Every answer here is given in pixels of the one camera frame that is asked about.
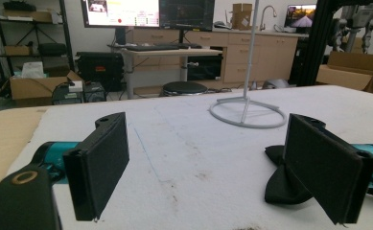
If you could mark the white foam table cover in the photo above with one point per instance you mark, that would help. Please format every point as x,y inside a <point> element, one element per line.
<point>200,150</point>

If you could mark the monitor with white screen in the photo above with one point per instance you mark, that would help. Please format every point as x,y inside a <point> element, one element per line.
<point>123,12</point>

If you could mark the white plastic bag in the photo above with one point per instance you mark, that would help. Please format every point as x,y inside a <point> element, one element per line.
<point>33,70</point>

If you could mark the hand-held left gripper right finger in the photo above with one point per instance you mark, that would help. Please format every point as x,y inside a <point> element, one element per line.
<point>321,169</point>

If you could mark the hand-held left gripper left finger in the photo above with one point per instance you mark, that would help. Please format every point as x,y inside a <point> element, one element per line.
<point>101,166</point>

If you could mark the silver faucet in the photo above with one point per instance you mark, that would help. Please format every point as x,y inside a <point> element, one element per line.
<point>264,16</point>

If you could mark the light wooden standing desk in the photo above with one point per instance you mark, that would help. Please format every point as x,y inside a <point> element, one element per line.
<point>174,52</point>

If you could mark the black metal frame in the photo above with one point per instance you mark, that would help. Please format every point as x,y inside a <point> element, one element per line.
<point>315,41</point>

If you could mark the small upright cardboard box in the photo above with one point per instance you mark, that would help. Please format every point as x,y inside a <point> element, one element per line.
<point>241,16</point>

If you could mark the monitor with dark screen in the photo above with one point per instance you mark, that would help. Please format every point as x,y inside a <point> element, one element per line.
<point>187,14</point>

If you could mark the black metal shelf rack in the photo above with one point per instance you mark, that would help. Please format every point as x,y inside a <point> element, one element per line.
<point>66,38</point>

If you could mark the black keyboard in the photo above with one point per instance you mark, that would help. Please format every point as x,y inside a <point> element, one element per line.
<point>152,47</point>

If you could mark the grey robot figure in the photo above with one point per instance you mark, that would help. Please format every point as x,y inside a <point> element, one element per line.
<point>363,22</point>

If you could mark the round black stool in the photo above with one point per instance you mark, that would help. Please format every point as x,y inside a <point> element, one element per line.
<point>184,87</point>

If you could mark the light wooden cabinet counter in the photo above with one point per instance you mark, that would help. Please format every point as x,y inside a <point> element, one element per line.
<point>270,54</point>

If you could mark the black bow tie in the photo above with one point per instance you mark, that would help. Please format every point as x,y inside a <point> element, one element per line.
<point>281,187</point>

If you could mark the black equipment box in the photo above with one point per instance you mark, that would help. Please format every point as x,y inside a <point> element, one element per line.
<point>78,94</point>

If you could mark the black hard case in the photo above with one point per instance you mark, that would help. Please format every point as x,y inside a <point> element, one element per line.
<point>99,68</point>

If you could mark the black bag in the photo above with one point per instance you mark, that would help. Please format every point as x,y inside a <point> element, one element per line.
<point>52,49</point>

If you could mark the open cardboard box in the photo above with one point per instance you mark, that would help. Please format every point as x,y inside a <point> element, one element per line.
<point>30,87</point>

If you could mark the monitor with road picture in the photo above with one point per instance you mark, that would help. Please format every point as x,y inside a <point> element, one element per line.
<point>300,16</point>

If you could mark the large flat cardboard box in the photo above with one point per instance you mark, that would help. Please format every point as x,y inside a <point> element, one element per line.
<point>353,70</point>

